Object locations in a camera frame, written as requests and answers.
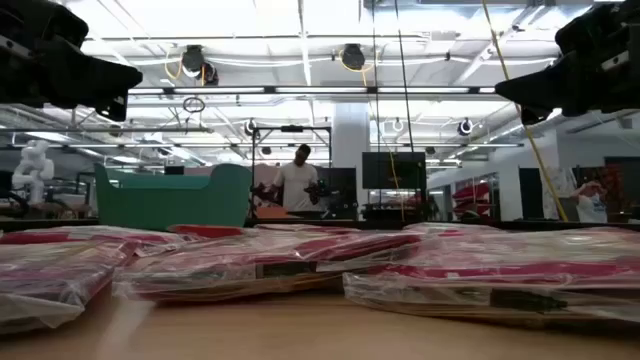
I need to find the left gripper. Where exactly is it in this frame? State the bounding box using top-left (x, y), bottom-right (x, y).
top-left (0, 0), bottom-right (144, 122)

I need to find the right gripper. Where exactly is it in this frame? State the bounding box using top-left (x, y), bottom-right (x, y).
top-left (494, 0), bottom-right (640, 127)

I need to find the white hanging coat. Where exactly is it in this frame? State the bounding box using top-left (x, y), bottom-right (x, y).
top-left (542, 167), bottom-right (577, 221)

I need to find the black tall panel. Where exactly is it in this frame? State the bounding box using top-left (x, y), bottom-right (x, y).
top-left (518, 167), bottom-right (544, 221)

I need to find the white humanoid robot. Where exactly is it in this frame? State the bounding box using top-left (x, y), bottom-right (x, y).
top-left (10, 139), bottom-right (55, 206)

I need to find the dark patterned cloth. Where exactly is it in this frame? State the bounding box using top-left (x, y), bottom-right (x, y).
top-left (577, 165), bottom-right (626, 211)

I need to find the shelf with red bins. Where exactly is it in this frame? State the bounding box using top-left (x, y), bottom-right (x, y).
top-left (452, 180), bottom-right (499, 219)

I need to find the person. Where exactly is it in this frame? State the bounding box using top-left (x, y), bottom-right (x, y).
top-left (264, 143), bottom-right (321, 212)
top-left (571, 179), bottom-right (609, 224)

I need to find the teal plastic basket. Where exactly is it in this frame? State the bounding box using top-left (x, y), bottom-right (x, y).
top-left (93, 162), bottom-right (253, 232)

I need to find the orange box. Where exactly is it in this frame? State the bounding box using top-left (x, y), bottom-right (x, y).
top-left (256, 205), bottom-right (290, 220)

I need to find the thick yellow cable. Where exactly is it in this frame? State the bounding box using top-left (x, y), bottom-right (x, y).
top-left (481, 0), bottom-right (570, 222)

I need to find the black hanging cable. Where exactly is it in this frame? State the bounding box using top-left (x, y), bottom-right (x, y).
top-left (393, 0), bottom-right (417, 152)
top-left (371, 0), bottom-right (381, 152)

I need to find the black aluminium table frame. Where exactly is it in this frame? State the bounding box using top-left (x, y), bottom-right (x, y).
top-left (0, 217), bottom-right (640, 233)

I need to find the thin yellow cord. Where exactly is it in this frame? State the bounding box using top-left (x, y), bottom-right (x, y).
top-left (359, 67), bottom-right (405, 222)

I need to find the black wall monitor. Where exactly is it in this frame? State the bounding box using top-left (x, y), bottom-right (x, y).
top-left (361, 151), bottom-right (427, 191)

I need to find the black metal frame rig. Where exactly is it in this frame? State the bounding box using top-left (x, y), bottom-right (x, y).
top-left (251, 124), bottom-right (333, 221)

